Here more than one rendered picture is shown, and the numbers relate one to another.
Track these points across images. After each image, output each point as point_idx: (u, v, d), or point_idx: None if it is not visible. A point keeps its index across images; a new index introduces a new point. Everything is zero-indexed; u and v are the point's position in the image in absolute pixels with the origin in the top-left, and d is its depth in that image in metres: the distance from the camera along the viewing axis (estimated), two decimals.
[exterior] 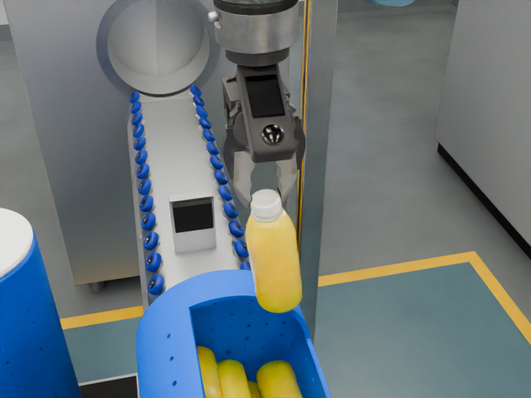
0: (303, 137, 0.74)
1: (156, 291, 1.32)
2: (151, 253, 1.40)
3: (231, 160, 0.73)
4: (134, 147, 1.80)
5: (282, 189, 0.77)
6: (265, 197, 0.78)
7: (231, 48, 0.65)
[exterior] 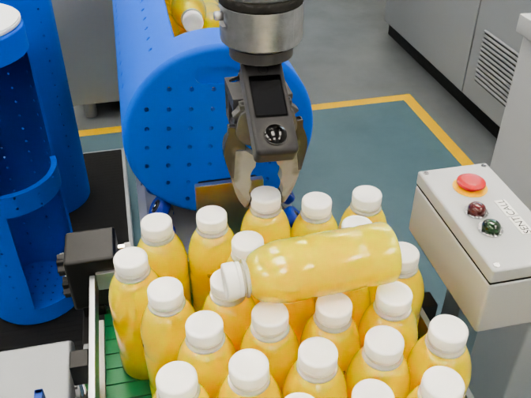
0: (305, 137, 0.74)
1: None
2: None
3: (231, 159, 0.73)
4: None
5: (283, 189, 0.77)
6: None
7: (235, 47, 0.65)
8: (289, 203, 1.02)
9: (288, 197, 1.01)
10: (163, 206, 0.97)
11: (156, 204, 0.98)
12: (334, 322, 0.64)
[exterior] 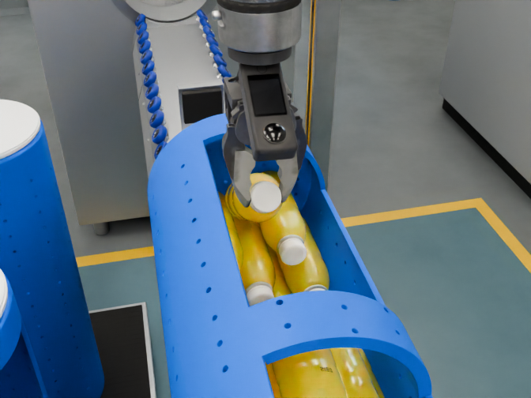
0: (304, 137, 0.74)
1: None
2: (160, 144, 1.38)
3: (231, 159, 0.73)
4: (141, 61, 1.78)
5: (283, 189, 0.77)
6: (294, 255, 0.90)
7: (234, 46, 0.65)
8: None
9: None
10: None
11: None
12: None
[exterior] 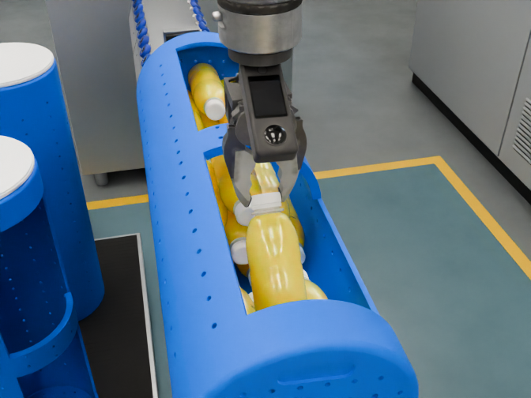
0: (305, 137, 0.74)
1: None
2: None
3: (231, 159, 0.73)
4: (135, 20, 2.13)
5: (283, 189, 0.77)
6: None
7: (234, 48, 0.65)
8: None
9: None
10: None
11: None
12: None
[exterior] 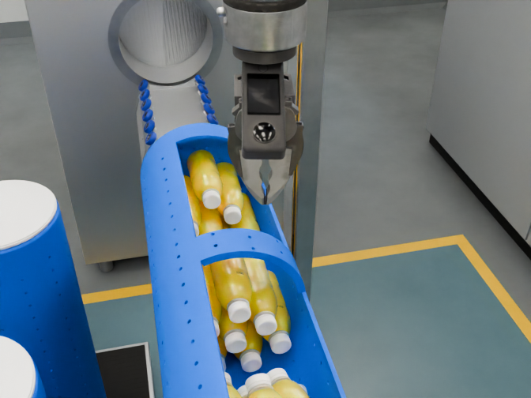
0: (302, 144, 0.73)
1: None
2: None
3: (237, 158, 0.74)
4: (144, 129, 1.96)
5: (269, 190, 0.77)
6: (233, 217, 1.38)
7: (234, 43, 0.66)
8: None
9: None
10: None
11: None
12: None
